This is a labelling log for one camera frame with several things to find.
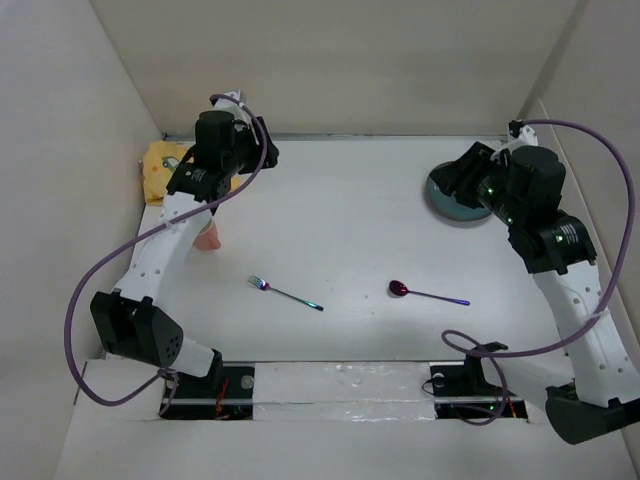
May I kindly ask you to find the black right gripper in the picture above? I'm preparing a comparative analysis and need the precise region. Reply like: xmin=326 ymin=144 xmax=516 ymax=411
xmin=429 ymin=140 xmax=524 ymax=227

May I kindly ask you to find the yellow cartoon print cloth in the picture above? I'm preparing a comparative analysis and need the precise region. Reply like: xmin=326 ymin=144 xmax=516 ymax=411
xmin=142 ymin=140 xmax=188 ymax=205

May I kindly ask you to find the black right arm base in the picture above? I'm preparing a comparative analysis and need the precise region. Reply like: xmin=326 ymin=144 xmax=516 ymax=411
xmin=421 ymin=356 xmax=529 ymax=426

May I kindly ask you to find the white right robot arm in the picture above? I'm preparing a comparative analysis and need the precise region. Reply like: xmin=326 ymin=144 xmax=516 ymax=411
xmin=428 ymin=120 xmax=639 ymax=445

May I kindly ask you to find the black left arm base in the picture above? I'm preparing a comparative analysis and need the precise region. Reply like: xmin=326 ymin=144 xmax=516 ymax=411
xmin=159 ymin=363 xmax=255 ymax=421

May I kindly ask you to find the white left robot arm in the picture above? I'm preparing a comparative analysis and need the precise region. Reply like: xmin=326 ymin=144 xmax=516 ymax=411
xmin=90 ymin=91 xmax=279 ymax=397

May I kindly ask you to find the teal round plate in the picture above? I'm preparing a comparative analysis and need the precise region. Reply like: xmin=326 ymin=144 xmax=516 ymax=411
xmin=425 ymin=162 xmax=491 ymax=223

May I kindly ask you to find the pink cup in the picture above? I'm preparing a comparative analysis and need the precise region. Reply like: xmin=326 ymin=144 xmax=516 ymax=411
xmin=193 ymin=220 xmax=221 ymax=251

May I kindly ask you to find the iridescent fork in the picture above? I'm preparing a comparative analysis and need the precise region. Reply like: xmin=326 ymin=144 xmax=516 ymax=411
xmin=248 ymin=275 xmax=324 ymax=312

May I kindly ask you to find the purple iridescent spoon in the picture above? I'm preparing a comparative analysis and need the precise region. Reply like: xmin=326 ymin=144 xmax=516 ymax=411
xmin=388 ymin=280 xmax=471 ymax=306

